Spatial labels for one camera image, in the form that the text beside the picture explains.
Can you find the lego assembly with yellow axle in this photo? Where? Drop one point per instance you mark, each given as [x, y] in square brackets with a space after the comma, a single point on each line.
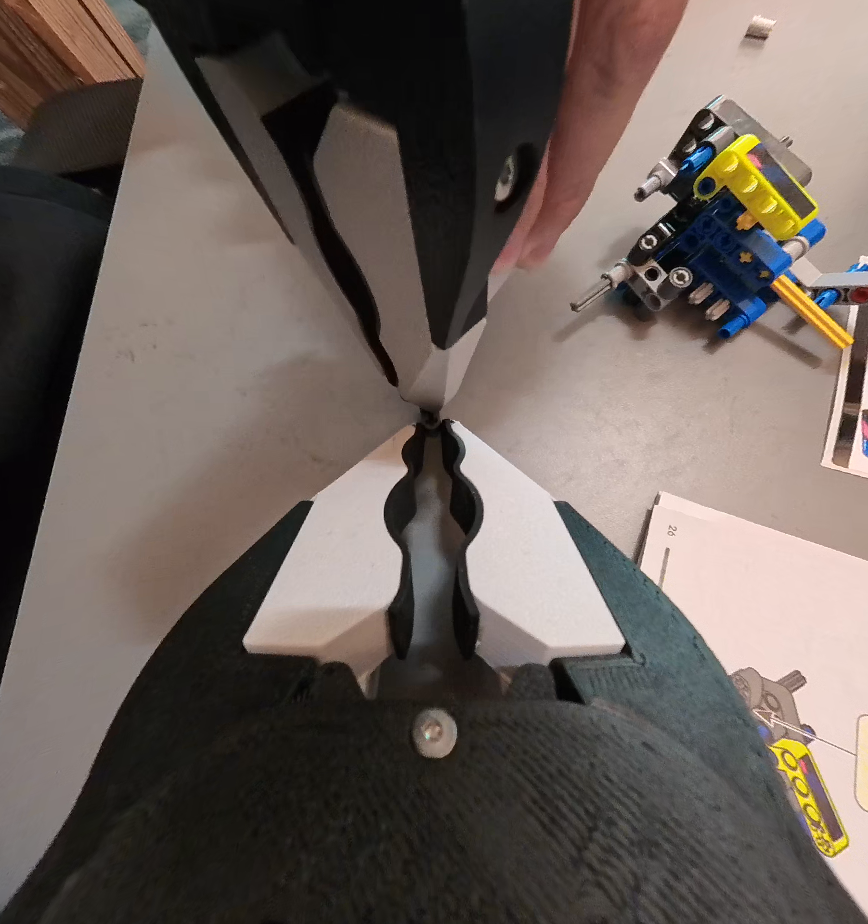
[722, 245]

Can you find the person's left hand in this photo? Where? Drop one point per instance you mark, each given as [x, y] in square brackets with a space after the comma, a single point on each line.
[592, 108]

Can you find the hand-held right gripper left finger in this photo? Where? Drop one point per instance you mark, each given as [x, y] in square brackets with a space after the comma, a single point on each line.
[325, 577]

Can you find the instruction booklet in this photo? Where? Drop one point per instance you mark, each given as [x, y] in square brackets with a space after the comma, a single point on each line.
[766, 613]

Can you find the sticker sheet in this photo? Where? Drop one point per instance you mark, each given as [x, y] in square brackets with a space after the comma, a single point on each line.
[867, 404]

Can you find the wooden post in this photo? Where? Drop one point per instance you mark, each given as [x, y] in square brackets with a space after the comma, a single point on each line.
[44, 43]

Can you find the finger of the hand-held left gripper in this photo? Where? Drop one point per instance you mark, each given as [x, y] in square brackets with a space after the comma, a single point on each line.
[260, 151]
[369, 188]

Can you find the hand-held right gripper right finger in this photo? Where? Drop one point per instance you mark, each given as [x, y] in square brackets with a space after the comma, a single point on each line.
[542, 577]

